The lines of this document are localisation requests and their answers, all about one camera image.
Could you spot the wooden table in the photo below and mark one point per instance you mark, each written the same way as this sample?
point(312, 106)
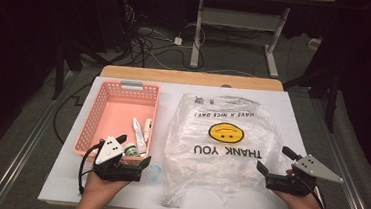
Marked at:
point(175, 76)

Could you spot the black metal stand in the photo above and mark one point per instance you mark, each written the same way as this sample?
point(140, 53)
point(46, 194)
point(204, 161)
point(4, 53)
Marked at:
point(60, 74)
point(325, 85)

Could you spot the clear smiley plastic bag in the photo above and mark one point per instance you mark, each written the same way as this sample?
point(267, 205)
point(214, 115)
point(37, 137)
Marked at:
point(222, 167)

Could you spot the person's right hand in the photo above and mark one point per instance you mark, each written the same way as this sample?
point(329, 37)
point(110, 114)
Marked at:
point(299, 203)

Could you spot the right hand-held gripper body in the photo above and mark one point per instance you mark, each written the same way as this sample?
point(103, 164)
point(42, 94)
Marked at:
point(289, 184)

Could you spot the person's left hand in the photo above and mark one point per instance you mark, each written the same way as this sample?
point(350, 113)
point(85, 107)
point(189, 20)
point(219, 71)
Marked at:
point(105, 188)

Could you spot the small white bottle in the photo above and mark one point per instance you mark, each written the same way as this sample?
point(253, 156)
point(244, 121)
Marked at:
point(147, 128)

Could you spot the white power adapter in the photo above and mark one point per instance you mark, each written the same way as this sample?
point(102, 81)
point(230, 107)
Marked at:
point(177, 41)

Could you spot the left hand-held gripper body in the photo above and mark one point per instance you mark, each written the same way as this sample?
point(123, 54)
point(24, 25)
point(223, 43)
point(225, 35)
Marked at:
point(114, 170)

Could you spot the pink plastic basket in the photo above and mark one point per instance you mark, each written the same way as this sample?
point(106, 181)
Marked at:
point(115, 115)

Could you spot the green and white bottle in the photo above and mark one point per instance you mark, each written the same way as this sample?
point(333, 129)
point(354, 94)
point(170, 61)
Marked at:
point(131, 149)

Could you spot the white squeeze tube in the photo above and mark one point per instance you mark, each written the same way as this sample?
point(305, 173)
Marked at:
point(138, 134)

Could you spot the white metal desk frame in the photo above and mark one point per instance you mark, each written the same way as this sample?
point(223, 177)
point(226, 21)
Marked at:
point(240, 20)

